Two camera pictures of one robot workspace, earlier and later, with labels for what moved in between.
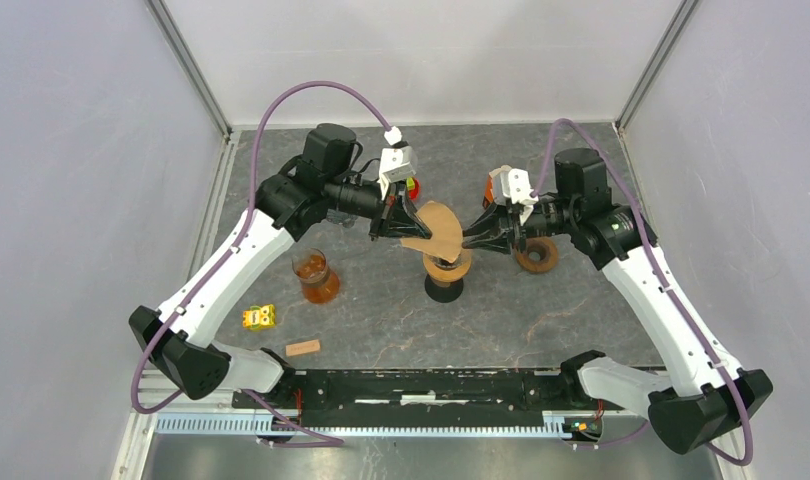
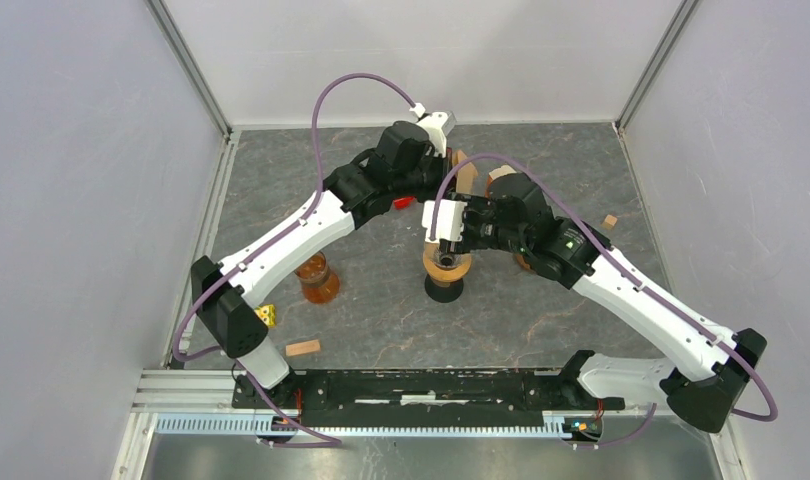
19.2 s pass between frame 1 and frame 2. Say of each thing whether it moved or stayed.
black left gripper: moved
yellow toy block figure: stayed
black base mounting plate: stayed
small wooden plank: stayed
